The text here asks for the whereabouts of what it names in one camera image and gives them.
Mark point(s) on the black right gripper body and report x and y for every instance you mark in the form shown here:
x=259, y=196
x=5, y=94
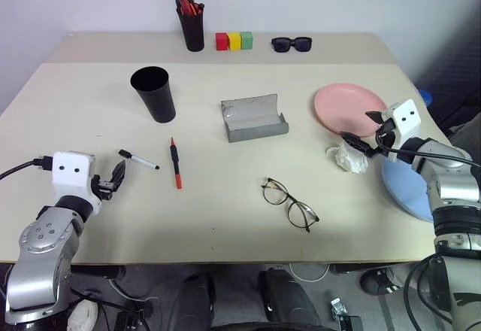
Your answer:
x=386, y=129

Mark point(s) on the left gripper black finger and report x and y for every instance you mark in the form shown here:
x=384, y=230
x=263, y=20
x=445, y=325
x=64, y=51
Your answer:
x=116, y=176
x=123, y=171

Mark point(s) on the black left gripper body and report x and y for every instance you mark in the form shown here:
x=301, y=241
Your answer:
x=105, y=188

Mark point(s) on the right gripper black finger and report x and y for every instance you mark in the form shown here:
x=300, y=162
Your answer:
x=357, y=142
x=375, y=116

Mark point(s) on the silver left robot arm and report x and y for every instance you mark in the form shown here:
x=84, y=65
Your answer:
x=41, y=255

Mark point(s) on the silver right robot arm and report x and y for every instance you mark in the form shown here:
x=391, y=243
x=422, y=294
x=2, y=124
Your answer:
x=451, y=195

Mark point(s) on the crumpled white paper ball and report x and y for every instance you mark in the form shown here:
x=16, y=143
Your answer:
x=347, y=158

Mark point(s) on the white marker with black cap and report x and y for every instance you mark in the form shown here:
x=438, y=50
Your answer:
x=138, y=159

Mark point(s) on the pink plate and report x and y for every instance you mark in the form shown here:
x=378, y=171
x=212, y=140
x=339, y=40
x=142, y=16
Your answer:
x=347, y=107

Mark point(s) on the small blue round object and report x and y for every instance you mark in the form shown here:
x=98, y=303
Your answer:
x=426, y=97

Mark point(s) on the red and black pen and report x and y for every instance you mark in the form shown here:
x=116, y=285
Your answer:
x=175, y=163

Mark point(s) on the blue plate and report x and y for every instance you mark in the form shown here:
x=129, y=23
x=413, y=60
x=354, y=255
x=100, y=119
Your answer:
x=404, y=188

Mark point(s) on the empty black cup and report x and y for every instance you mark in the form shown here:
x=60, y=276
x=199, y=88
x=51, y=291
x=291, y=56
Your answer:
x=155, y=96

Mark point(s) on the thin-framed clear eyeglasses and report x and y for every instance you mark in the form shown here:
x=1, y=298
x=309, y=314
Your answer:
x=289, y=203

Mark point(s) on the open grey glasses case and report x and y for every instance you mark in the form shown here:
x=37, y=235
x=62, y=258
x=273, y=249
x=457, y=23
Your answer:
x=252, y=118

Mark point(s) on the black sunglasses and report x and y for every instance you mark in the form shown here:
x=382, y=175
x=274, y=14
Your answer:
x=292, y=44

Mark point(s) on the black box on floor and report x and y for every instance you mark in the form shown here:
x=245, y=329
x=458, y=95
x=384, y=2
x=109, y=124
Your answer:
x=129, y=321

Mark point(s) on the black and white sneaker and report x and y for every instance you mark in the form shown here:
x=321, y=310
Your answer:
x=379, y=282

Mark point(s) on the dark rounded robot knee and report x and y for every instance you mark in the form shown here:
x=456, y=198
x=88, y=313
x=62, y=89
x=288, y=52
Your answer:
x=287, y=301
x=197, y=301

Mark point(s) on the green cube block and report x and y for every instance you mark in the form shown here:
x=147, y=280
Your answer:
x=247, y=40

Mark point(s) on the black pen holder cup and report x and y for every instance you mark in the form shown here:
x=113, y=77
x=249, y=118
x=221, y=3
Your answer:
x=192, y=32

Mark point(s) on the yellow cube block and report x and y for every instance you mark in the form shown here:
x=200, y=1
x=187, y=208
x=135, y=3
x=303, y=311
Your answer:
x=235, y=40

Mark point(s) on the red cube block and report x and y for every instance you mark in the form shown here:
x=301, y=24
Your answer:
x=222, y=41

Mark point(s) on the black pen with red clip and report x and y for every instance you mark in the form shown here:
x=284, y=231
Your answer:
x=200, y=9

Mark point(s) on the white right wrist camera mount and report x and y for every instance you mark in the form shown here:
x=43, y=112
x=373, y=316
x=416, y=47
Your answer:
x=404, y=120

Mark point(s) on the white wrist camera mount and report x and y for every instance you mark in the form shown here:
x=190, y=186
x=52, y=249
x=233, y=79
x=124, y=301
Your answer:
x=404, y=120
x=71, y=177

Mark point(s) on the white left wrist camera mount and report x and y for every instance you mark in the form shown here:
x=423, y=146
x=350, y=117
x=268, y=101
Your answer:
x=71, y=177

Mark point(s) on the black table frame bar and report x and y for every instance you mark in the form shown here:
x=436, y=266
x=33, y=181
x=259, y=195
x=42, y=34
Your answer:
x=99, y=272

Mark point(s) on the metal caster bracket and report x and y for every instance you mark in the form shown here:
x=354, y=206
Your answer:
x=343, y=314

